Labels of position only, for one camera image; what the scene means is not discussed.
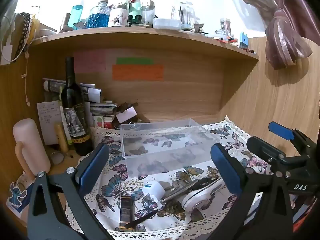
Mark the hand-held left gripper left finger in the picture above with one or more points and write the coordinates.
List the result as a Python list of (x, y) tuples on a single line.
[(91, 167)]

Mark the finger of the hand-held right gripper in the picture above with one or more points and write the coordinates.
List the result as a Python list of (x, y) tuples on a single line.
[(260, 146), (281, 131)]

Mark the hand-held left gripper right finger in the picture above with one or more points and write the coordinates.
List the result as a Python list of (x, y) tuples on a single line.
[(225, 172)]

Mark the white plastic handheld tool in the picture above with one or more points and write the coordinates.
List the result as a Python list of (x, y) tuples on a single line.
[(197, 197)]

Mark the metal tweezers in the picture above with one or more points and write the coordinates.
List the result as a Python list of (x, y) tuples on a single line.
[(175, 193)]

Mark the black cosmetic tube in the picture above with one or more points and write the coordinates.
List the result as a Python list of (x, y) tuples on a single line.
[(127, 212)]

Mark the white power adapter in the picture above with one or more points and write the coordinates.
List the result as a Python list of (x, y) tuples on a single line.
[(153, 191)]

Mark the clear plastic box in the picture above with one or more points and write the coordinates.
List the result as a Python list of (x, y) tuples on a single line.
[(162, 142)]

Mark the black pen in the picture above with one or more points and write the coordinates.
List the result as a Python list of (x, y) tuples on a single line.
[(142, 218)]

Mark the butterfly print lace cloth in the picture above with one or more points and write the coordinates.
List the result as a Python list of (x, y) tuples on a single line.
[(117, 187)]

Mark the round metal tin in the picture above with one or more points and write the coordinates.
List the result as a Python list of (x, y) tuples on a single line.
[(56, 158)]

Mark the yellow tube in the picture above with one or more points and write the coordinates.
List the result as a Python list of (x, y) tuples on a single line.
[(61, 137)]

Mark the stack of booklets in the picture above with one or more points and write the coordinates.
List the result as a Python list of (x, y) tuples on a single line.
[(102, 110)]

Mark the brown bottle with pale label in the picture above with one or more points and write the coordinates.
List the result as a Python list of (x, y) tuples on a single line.
[(126, 115)]

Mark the handwritten white note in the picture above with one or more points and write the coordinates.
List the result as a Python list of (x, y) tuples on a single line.
[(48, 120)]

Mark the dark wine bottle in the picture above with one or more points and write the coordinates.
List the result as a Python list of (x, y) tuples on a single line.
[(75, 100)]

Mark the blue cartoon sticker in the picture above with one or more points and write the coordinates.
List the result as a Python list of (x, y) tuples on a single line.
[(17, 193)]

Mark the rolled magazine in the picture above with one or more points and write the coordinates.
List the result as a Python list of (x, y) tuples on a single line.
[(53, 86)]

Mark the mauve curtain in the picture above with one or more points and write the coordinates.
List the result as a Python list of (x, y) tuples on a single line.
[(287, 30)]

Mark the orange sticky note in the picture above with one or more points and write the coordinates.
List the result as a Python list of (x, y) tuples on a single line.
[(137, 73)]

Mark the pink sticky note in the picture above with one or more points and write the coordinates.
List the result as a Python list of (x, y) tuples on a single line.
[(90, 62)]

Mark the green sticky note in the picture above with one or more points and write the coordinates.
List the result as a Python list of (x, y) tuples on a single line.
[(135, 61)]

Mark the glass jar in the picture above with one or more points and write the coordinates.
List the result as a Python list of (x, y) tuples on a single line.
[(221, 32)]

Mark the clear tube of pencils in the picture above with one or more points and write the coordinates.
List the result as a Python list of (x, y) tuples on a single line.
[(225, 25)]

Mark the white bowl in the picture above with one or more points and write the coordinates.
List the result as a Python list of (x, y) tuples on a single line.
[(47, 32)]

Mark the wooden shelf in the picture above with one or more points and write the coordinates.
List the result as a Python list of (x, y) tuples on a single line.
[(150, 37)]

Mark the brown cardboard tube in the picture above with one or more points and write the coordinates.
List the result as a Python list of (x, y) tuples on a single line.
[(65, 21)]

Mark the clear package of brushes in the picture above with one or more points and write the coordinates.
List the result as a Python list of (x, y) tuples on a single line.
[(188, 15)]

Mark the yellow ribbon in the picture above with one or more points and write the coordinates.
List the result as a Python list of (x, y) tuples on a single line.
[(35, 28)]

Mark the faceted bottle with blue liquid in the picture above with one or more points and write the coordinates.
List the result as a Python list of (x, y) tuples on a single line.
[(98, 17)]

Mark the teal plastic bottle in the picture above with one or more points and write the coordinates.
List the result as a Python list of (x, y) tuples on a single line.
[(77, 16)]

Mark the black patterned ribbon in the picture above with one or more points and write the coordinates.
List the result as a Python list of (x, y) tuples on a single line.
[(23, 30)]

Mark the clear bottle with white label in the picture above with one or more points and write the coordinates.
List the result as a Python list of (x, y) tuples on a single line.
[(119, 15)]

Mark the small clear package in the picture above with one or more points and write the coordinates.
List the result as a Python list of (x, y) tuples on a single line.
[(173, 12)]

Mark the green pump bottle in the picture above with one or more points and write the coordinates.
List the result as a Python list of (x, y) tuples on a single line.
[(135, 11)]

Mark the clear bottle with silver cap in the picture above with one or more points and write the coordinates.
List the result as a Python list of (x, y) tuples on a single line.
[(148, 13)]

